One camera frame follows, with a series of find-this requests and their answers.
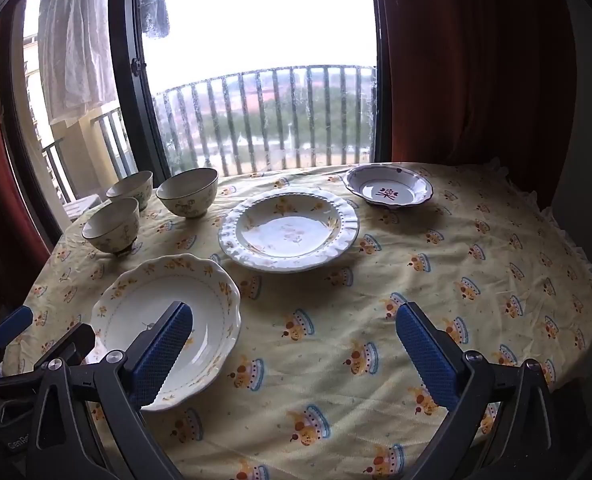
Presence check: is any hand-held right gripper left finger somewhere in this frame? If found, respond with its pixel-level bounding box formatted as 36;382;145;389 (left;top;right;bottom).
25;301;195;480

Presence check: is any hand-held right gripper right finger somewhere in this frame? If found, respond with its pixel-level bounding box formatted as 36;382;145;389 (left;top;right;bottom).
395;301;561;480

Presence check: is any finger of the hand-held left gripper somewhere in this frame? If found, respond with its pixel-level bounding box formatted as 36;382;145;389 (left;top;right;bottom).
0;306;34;361
0;322;97;390

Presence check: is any scalloped yellow floral plate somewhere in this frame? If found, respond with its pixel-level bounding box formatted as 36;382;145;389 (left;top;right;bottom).
91;253;242;412

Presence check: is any small floral ceramic bowl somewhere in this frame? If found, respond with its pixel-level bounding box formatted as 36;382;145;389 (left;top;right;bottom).
106;170;154;211
81;197;141;256

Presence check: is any large floral ceramic bowl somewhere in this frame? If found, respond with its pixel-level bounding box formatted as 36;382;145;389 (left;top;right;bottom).
156;167;219;219

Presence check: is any ruffled rim floral plate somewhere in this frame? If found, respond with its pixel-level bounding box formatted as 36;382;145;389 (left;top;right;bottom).
218;187;360;274

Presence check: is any white plate with red trim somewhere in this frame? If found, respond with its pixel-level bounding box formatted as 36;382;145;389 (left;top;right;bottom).
345;163;434;209

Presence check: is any yellow printed tablecloth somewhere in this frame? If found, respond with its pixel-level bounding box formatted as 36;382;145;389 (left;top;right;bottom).
1;160;592;480

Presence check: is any red curtain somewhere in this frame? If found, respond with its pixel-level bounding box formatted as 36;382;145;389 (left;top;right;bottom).
0;25;52;321
376;0;576;211

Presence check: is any pale flat object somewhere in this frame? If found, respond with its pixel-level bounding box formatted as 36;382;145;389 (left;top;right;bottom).
63;194;103;222

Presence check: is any white lace hanging cloth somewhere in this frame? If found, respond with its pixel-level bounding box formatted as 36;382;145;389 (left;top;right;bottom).
38;0;119;123

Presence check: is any balcony railing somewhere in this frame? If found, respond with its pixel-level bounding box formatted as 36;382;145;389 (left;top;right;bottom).
41;64;377;201

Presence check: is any black window frame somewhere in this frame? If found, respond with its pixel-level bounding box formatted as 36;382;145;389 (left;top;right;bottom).
0;0;394;241

